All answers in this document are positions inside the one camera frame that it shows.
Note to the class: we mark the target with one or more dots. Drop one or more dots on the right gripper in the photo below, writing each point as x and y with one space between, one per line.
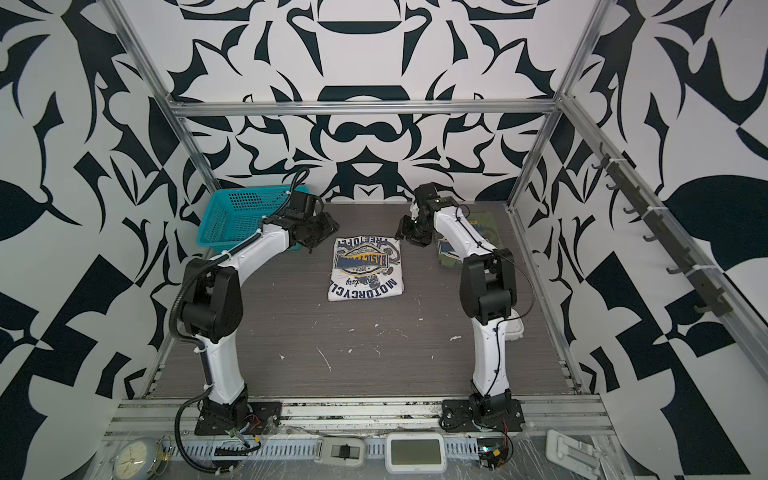
403 230

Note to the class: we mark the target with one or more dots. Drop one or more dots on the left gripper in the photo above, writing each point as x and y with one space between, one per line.
331 224

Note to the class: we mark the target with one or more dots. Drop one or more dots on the green tank top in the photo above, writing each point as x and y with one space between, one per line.
457 238

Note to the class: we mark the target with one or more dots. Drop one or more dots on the white grey tank top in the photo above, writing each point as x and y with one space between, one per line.
366 268

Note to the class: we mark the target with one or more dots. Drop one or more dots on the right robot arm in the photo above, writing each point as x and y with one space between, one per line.
487 291

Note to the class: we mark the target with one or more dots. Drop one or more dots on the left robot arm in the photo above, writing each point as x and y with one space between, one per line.
209 307

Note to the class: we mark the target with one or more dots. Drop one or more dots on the teal plastic basket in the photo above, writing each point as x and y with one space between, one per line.
235 214

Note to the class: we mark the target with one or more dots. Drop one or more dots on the white digital display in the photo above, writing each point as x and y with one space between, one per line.
415 453

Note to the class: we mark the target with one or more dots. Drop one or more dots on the small green circuit board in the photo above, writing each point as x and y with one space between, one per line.
493 452

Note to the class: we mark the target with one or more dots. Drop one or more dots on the white plastic stand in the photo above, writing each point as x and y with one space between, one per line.
576 456

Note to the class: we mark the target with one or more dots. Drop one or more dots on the analog clock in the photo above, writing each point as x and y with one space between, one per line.
138 459

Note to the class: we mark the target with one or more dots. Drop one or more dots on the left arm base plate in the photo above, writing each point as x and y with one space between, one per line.
252 417

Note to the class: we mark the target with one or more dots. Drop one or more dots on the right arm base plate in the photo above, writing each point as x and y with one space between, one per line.
475 414

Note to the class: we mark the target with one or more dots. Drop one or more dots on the grey wall hook rack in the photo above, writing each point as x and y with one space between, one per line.
666 230

